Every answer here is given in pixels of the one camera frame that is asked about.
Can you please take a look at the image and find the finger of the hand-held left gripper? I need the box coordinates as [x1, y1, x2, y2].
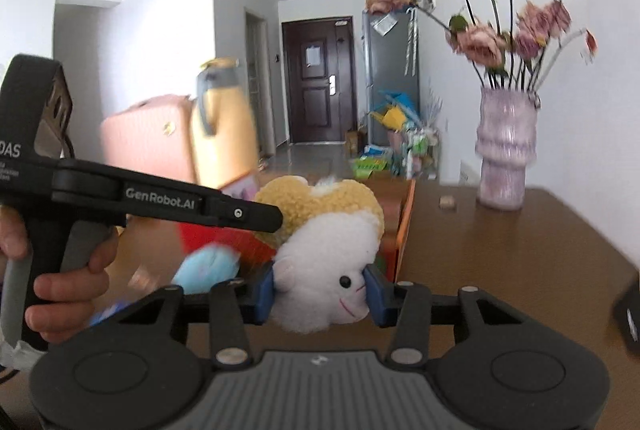
[199, 191, 284, 234]

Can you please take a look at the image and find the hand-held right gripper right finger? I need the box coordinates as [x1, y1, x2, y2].
[364, 263, 526, 367]

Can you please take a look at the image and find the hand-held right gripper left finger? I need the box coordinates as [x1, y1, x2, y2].
[117, 261, 277, 368]

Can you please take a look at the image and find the blue plush toy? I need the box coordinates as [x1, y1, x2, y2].
[170, 244, 242, 297]

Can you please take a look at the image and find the white sheep plush toy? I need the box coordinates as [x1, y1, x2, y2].
[252, 176, 386, 336]

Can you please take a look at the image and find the red cardboard box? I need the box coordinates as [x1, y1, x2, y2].
[177, 175, 417, 287]

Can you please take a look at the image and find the person's left hand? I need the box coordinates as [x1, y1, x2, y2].
[0, 205, 121, 345]

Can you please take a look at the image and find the pink ribbed suitcase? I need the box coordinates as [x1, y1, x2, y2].
[100, 94, 199, 184]

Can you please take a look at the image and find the yellow thermos jug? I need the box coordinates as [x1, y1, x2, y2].
[190, 57, 259, 192]

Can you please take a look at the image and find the dark brown door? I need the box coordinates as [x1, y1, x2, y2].
[281, 16, 357, 145]

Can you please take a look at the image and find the pile of colourful toys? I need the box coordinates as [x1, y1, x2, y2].
[349, 90, 442, 182]

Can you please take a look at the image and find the white crumpled cloth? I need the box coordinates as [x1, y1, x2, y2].
[0, 332, 47, 372]

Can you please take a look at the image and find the lilac ribbed vase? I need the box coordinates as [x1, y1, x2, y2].
[474, 86, 542, 212]

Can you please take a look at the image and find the grey refrigerator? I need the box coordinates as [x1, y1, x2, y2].
[361, 8, 421, 147]

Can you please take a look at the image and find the black object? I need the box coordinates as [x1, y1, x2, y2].
[612, 270, 640, 354]

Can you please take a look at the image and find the dried pink roses bouquet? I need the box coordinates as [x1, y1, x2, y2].
[364, 0, 605, 92]

